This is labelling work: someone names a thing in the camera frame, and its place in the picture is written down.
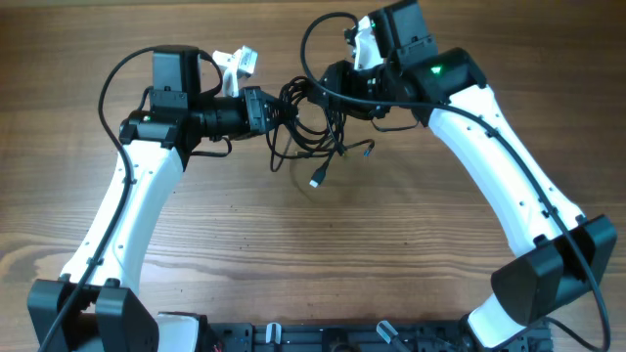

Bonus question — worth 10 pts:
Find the black USB-A cable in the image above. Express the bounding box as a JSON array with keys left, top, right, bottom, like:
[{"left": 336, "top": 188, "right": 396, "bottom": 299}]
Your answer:
[{"left": 266, "top": 75, "right": 377, "bottom": 173}]

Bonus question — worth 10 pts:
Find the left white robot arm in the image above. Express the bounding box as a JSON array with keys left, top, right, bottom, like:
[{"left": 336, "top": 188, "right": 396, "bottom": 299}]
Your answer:
[{"left": 27, "top": 45, "right": 284, "bottom": 351}]

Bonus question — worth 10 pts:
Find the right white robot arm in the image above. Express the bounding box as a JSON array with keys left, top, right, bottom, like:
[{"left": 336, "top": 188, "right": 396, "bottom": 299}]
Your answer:
[{"left": 315, "top": 1, "right": 617, "bottom": 351}]

